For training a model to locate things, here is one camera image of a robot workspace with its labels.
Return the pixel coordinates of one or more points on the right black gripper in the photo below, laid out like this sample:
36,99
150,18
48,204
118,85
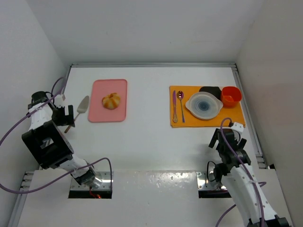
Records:
226,138

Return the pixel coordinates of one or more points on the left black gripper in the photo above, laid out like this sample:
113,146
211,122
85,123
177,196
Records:
68,116

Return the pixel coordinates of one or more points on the metal cake server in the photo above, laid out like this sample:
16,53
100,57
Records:
83,106

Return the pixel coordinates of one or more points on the round bread roll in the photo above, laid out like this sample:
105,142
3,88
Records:
111,101

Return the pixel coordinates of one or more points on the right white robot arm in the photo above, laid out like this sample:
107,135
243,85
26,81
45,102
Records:
236,174

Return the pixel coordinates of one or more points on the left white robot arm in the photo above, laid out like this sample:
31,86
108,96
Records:
47,143

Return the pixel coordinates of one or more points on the pink tray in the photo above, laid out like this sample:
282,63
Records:
102,88

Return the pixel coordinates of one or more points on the orange cup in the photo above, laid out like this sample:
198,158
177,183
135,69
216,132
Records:
230,96

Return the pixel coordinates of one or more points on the black coaster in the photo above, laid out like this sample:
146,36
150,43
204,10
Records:
215,91

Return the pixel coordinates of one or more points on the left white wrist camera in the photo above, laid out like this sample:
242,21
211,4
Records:
59,101

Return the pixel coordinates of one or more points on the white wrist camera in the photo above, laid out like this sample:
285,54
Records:
59,101
235,126

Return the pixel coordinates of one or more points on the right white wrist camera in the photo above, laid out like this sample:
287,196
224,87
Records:
235,126

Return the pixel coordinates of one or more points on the white plate with handles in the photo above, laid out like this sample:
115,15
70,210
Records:
204,105

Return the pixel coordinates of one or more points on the purple-handled knife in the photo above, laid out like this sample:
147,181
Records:
175,118

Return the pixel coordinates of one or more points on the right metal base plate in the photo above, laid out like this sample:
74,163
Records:
204,183

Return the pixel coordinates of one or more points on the metal base plate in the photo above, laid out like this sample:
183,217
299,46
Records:
204,183
101,182

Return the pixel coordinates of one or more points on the purple-handled spoon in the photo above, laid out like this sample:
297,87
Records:
180,96

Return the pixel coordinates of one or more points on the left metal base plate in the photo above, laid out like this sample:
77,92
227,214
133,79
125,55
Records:
101,182

